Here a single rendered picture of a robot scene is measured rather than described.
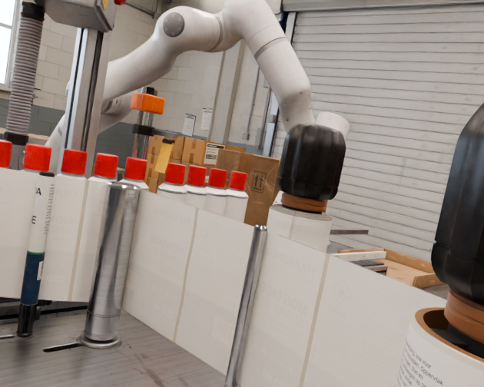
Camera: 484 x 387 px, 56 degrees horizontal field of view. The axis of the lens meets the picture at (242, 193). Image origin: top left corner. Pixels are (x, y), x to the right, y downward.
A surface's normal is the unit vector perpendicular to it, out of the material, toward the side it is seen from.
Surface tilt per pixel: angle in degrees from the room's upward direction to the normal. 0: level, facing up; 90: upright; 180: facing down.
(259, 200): 90
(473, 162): 90
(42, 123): 90
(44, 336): 0
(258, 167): 90
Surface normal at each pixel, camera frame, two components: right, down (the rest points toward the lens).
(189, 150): -0.58, -0.03
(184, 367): 0.18, -0.98
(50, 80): 0.77, 0.20
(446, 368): -0.84, -0.11
